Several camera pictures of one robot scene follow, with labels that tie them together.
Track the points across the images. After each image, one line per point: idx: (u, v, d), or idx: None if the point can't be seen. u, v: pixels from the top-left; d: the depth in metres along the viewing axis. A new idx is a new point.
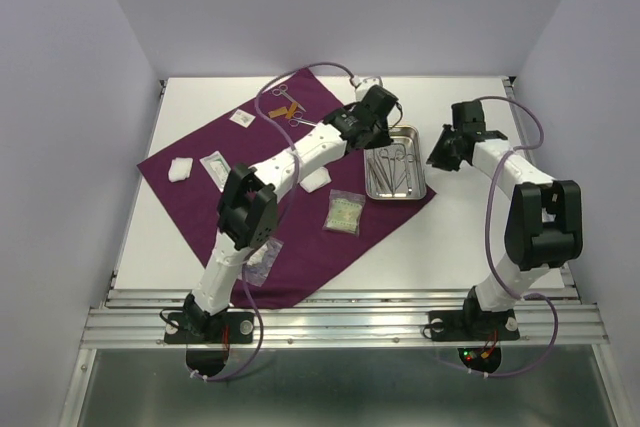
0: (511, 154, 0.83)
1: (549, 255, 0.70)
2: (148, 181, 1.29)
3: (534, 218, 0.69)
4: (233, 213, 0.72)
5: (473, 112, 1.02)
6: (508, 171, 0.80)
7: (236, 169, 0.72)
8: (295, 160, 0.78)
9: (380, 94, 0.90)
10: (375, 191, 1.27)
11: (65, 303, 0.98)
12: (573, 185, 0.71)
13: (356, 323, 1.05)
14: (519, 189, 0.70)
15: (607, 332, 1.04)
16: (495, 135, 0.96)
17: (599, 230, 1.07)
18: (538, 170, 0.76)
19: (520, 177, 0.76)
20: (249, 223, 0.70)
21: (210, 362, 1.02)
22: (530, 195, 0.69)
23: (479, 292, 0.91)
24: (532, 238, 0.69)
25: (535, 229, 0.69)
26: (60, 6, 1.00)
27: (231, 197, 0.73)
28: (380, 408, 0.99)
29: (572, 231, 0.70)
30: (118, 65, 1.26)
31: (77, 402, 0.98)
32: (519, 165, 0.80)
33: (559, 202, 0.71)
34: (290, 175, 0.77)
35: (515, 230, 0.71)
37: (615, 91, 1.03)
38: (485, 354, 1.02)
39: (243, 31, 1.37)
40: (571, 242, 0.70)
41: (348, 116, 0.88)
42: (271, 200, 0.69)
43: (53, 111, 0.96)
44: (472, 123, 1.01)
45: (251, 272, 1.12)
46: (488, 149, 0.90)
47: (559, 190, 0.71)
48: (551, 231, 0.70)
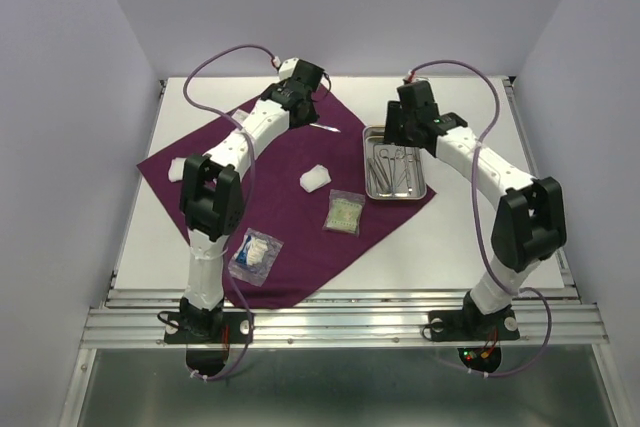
0: (480, 150, 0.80)
1: (539, 254, 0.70)
2: (148, 181, 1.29)
3: (523, 226, 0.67)
4: (198, 204, 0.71)
5: (423, 95, 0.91)
6: (484, 173, 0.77)
7: (190, 159, 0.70)
8: (247, 137, 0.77)
9: (309, 65, 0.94)
10: (375, 191, 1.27)
11: (65, 303, 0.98)
12: (552, 181, 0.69)
13: (356, 323, 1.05)
14: (505, 200, 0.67)
15: (607, 332, 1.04)
16: (455, 122, 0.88)
17: (600, 229, 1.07)
18: (516, 169, 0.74)
19: (500, 180, 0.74)
20: (218, 210, 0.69)
21: (210, 362, 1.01)
22: (517, 205, 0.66)
23: (476, 298, 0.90)
24: (524, 245, 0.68)
25: (526, 234, 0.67)
26: (60, 5, 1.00)
27: (192, 189, 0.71)
28: (380, 408, 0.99)
29: (557, 226, 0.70)
30: (117, 65, 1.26)
31: (77, 402, 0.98)
32: (495, 163, 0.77)
33: (542, 199, 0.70)
34: (245, 153, 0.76)
35: (505, 235, 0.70)
37: (615, 91, 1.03)
38: (485, 354, 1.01)
39: (243, 31, 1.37)
40: (557, 236, 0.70)
41: (284, 90, 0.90)
42: (234, 180, 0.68)
43: (53, 111, 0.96)
44: (426, 108, 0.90)
45: (251, 272, 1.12)
46: (453, 143, 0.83)
47: (540, 190, 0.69)
48: (539, 231, 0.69)
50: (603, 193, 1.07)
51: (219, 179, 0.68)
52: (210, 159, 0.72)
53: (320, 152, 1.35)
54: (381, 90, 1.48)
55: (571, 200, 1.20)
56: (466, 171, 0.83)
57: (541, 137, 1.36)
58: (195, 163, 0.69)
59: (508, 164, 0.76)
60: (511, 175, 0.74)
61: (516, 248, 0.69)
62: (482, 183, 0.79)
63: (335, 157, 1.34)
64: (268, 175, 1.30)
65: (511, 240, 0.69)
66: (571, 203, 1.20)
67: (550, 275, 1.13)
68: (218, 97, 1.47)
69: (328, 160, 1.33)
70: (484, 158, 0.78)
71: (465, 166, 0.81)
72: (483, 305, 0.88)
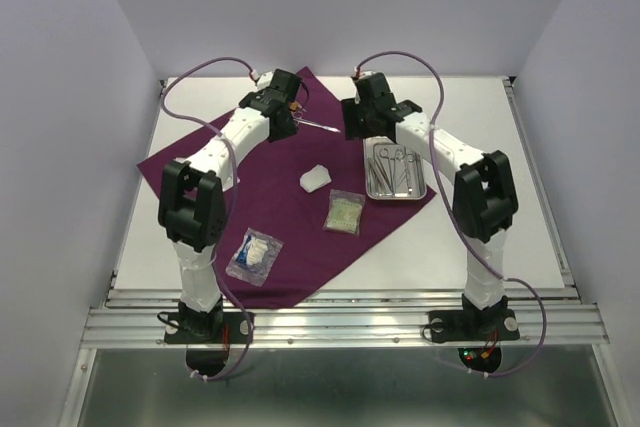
0: (435, 131, 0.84)
1: (497, 222, 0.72)
2: (148, 181, 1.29)
3: (477, 196, 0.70)
4: (179, 213, 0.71)
5: (378, 87, 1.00)
6: (441, 153, 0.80)
7: (169, 168, 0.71)
8: (227, 144, 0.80)
9: (286, 74, 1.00)
10: (375, 192, 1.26)
11: (65, 304, 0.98)
12: (501, 154, 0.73)
13: (356, 323, 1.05)
14: (460, 175, 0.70)
15: (606, 332, 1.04)
16: (411, 108, 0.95)
17: (600, 230, 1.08)
18: (467, 146, 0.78)
19: (454, 157, 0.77)
20: (200, 219, 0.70)
21: (210, 362, 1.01)
22: (471, 178, 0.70)
23: (470, 293, 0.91)
24: (481, 215, 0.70)
25: (481, 205, 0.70)
26: (59, 5, 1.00)
27: (172, 198, 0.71)
28: (380, 408, 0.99)
29: (509, 195, 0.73)
30: (117, 65, 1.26)
31: (77, 402, 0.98)
32: (449, 143, 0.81)
33: (492, 171, 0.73)
34: (226, 159, 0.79)
35: (463, 209, 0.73)
37: (614, 90, 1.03)
38: (485, 354, 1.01)
39: (243, 32, 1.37)
40: (511, 205, 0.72)
41: (262, 98, 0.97)
42: (215, 185, 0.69)
43: (53, 111, 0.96)
44: (382, 98, 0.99)
45: (251, 272, 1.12)
46: (410, 129, 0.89)
47: (490, 163, 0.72)
48: (494, 201, 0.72)
50: (603, 193, 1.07)
51: (200, 186, 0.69)
52: (190, 164, 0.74)
53: (320, 152, 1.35)
54: None
55: (572, 200, 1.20)
56: (426, 153, 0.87)
57: (541, 137, 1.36)
58: (175, 171, 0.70)
59: (460, 142, 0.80)
60: (464, 152, 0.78)
61: (475, 220, 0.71)
62: (440, 164, 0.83)
63: (335, 157, 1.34)
64: (267, 175, 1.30)
65: (469, 213, 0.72)
66: (571, 203, 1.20)
67: (551, 276, 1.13)
68: (218, 97, 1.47)
69: (328, 161, 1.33)
70: (439, 139, 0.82)
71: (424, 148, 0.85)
72: (478, 300, 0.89)
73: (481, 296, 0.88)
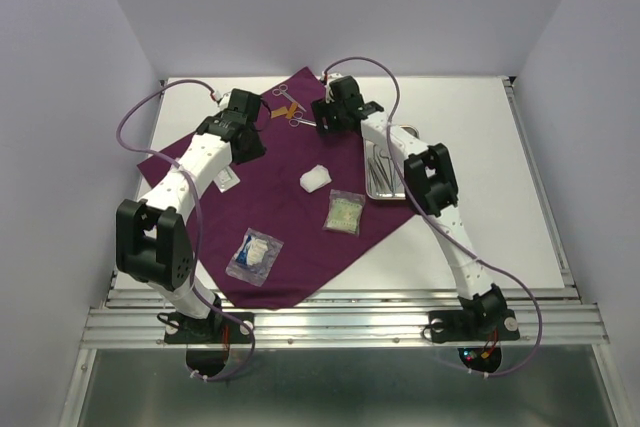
0: (392, 128, 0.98)
1: (442, 202, 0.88)
2: (149, 181, 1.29)
3: (421, 182, 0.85)
4: (142, 255, 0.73)
5: (348, 88, 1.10)
6: (395, 146, 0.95)
7: (126, 211, 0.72)
8: (186, 176, 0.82)
9: (244, 95, 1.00)
10: (375, 192, 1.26)
11: (66, 304, 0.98)
12: (442, 147, 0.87)
13: (357, 323, 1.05)
14: (407, 164, 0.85)
15: (607, 332, 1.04)
16: (375, 108, 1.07)
17: (600, 230, 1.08)
18: (417, 140, 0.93)
19: (404, 149, 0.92)
20: (163, 258, 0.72)
21: (210, 362, 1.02)
22: (415, 167, 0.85)
23: (457, 287, 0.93)
24: (425, 196, 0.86)
25: (425, 188, 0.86)
26: (59, 5, 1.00)
27: (131, 241, 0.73)
28: (379, 408, 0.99)
29: (450, 179, 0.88)
30: (117, 65, 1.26)
31: (78, 402, 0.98)
32: (402, 137, 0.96)
33: (436, 161, 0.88)
34: (186, 192, 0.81)
35: (412, 191, 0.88)
37: (614, 90, 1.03)
38: (485, 354, 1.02)
39: (243, 32, 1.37)
40: (452, 189, 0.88)
41: (221, 122, 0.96)
42: (176, 221, 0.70)
43: (53, 111, 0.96)
44: (353, 99, 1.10)
45: (251, 272, 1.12)
46: (372, 125, 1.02)
47: (433, 154, 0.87)
48: (438, 185, 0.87)
50: (603, 193, 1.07)
51: (158, 226, 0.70)
52: (147, 203, 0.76)
53: (320, 152, 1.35)
54: (381, 90, 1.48)
55: (571, 200, 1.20)
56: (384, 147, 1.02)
57: (541, 137, 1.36)
58: (129, 212, 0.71)
59: (411, 137, 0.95)
60: (414, 144, 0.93)
61: (422, 201, 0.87)
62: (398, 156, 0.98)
63: (335, 157, 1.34)
64: (268, 175, 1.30)
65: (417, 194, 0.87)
66: (570, 203, 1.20)
67: (551, 275, 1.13)
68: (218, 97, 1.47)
69: (328, 160, 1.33)
70: (395, 134, 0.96)
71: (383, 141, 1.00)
72: (466, 291, 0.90)
73: (465, 283, 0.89)
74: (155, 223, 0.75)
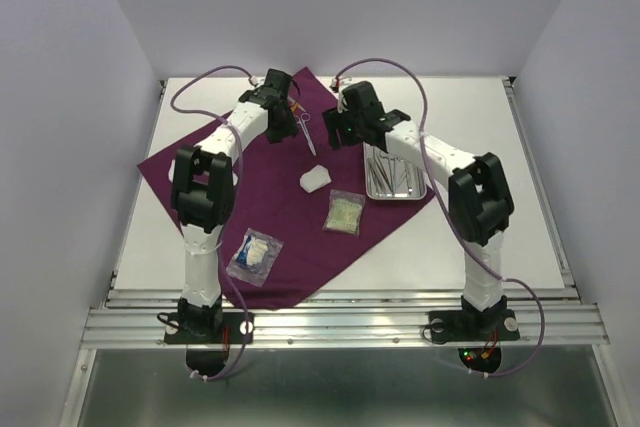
0: (425, 139, 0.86)
1: (494, 224, 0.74)
2: (148, 181, 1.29)
3: (473, 200, 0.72)
4: (191, 194, 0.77)
5: (367, 96, 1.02)
6: (432, 159, 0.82)
7: (182, 154, 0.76)
8: (232, 131, 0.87)
9: (278, 74, 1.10)
10: (375, 192, 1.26)
11: (65, 305, 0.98)
12: (493, 157, 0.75)
13: (356, 323, 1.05)
14: (454, 180, 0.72)
15: (607, 332, 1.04)
16: (400, 117, 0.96)
17: (601, 230, 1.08)
18: (459, 151, 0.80)
19: (445, 162, 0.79)
20: (212, 197, 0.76)
21: (210, 363, 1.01)
22: (464, 183, 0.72)
23: (469, 297, 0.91)
24: (477, 218, 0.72)
25: (477, 208, 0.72)
26: (59, 5, 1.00)
27: (184, 181, 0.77)
28: (379, 409, 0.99)
29: (504, 197, 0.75)
30: (117, 65, 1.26)
31: (78, 402, 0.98)
32: (440, 149, 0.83)
33: (485, 175, 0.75)
34: (232, 144, 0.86)
35: (460, 211, 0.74)
37: (615, 89, 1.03)
38: (485, 354, 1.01)
39: (243, 32, 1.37)
40: (506, 207, 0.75)
41: (259, 94, 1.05)
42: (226, 165, 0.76)
43: (52, 111, 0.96)
44: (371, 108, 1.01)
45: (251, 273, 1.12)
46: (400, 137, 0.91)
47: (483, 165, 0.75)
48: (490, 204, 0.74)
50: (603, 193, 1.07)
51: (210, 168, 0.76)
52: (200, 150, 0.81)
53: (320, 152, 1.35)
54: (382, 89, 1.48)
55: (572, 200, 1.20)
56: (417, 161, 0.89)
57: (541, 137, 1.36)
58: (187, 154, 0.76)
59: (451, 147, 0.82)
60: (455, 156, 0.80)
61: (473, 224, 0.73)
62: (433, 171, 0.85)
63: (336, 156, 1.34)
64: (269, 174, 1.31)
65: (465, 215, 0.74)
66: (571, 203, 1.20)
67: (551, 275, 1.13)
68: (218, 97, 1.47)
69: (329, 160, 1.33)
70: (430, 146, 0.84)
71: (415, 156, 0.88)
72: (478, 302, 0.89)
73: (481, 296, 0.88)
74: (206, 168, 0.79)
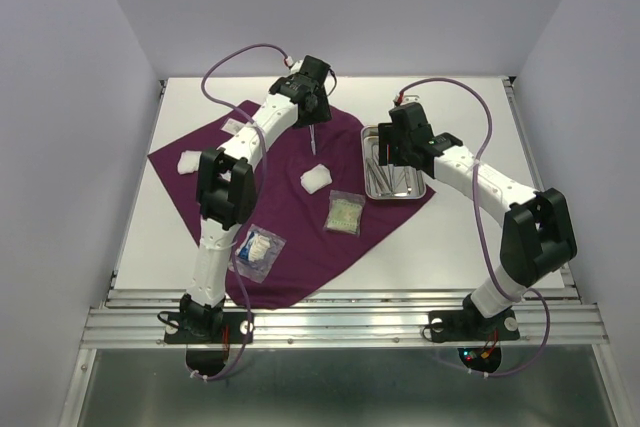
0: (479, 167, 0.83)
1: (551, 267, 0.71)
2: (157, 173, 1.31)
3: (531, 240, 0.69)
4: (215, 194, 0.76)
5: (415, 119, 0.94)
6: (486, 190, 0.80)
7: (206, 153, 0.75)
8: (258, 132, 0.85)
9: (316, 62, 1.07)
10: (375, 192, 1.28)
11: (66, 305, 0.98)
12: (557, 193, 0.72)
13: (356, 323, 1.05)
14: (511, 215, 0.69)
15: (607, 332, 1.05)
16: (450, 142, 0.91)
17: (600, 230, 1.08)
18: (517, 184, 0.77)
19: (501, 195, 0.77)
20: (233, 199, 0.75)
21: (210, 362, 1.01)
22: (522, 220, 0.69)
23: (476, 299, 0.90)
24: (535, 260, 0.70)
25: (535, 249, 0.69)
26: (58, 4, 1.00)
27: (210, 181, 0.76)
28: (379, 408, 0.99)
29: (566, 238, 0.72)
30: (117, 66, 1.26)
31: (78, 402, 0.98)
32: (495, 180, 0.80)
33: (545, 211, 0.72)
34: (257, 146, 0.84)
35: (514, 250, 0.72)
37: (615, 90, 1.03)
38: (485, 354, 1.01)
39: (242, 32, 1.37)
40: (568, 249, 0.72)
41: (292, 84, 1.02)
42: (247, 171, 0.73)
43: (52, 111, 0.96)
44: (420, 130, 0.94)
45: (252, 269, 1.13)
46: (451, 164, 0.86)
47: (544, 201, 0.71)
48: (548, 245, 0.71)
50: (603, 193, 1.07)
51: (232, 174, 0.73)
52: (225, 152, 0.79)
53: (321, 151, 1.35)
54: (382, 90, 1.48)
55: (571, 200, 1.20)
56: (467, 189, 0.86)
57: (541, 137, 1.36)
58: (210, 158, 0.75)
59: (508, 180, 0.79)
60: (512, 189, 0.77)
61: (529, 265, 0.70)
62: (484, 200, 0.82)
63: (335, 155, 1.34)
64: (269, 171, 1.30)
65: (521, 254, 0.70)
66: (571, 202, 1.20)
67: (551, 275, 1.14)
68: (217, 97, 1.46)
69: (329, 160, 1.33)
70: (483, 176, 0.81)
71: (467, 185, 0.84)
72: (484, 309, 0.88)
73: (490, 304, 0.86)
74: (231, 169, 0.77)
